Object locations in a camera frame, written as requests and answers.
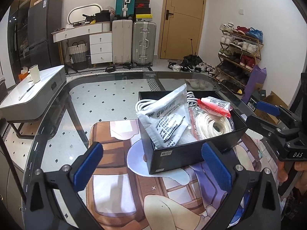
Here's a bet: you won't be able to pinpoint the red white packet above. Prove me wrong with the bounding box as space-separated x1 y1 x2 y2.
197 97 232 118

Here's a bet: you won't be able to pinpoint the cream strap roll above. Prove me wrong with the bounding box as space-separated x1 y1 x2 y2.
194 112 233 141

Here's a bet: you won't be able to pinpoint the white grey printed pouch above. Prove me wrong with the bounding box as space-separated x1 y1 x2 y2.
135 84 191 149

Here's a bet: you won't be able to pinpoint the white foam wrap sheet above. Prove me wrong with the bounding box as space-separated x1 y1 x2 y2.
177 129 198 145

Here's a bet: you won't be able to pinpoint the person's hand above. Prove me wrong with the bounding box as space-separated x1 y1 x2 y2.
277 160 306 197

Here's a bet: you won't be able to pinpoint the cardboard box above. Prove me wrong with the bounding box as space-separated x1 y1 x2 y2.
254 91 288 125

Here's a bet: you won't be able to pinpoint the purple bag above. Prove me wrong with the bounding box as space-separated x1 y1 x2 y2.
241 65 267 104

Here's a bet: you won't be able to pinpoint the wooden shoe rack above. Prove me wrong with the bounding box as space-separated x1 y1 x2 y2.
214 22 263 94

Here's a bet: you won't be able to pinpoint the anime printed desk mat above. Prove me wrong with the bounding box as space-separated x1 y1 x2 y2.
85 120 279 230

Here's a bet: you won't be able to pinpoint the black storage box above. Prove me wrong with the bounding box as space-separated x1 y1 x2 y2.
138 90 248 175

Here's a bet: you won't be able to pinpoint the grey white side cabinet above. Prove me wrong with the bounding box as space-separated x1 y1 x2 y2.
0 64 67 139

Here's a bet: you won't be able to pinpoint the wooden door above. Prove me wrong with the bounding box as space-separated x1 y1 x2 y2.
158 0 206 60

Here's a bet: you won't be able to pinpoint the white paper cup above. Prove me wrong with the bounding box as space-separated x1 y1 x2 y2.
29 64 41 84

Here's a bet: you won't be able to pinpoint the silver suitcase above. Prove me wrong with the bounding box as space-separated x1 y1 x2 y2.
132 21 157 66

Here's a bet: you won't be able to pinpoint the stacked shoe boxes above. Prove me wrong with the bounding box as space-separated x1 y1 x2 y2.
134 0 153 21

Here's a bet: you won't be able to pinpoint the woven laundry basket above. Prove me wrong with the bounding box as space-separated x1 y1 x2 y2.
68 40 89 71

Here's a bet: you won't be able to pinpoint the beige suitcase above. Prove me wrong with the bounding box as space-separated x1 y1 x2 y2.
112 20 133 64

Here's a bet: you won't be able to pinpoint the teal suitcase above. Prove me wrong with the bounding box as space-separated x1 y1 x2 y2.
115 0 135 20

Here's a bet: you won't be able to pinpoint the white drawer desk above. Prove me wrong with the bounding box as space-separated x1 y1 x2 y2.
52 22 112 64

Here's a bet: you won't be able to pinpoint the dark refrigerator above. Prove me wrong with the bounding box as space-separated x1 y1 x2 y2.
7 0 62 82

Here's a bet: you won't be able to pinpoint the oval mirror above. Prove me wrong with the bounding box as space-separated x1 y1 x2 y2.
67 4 102 24

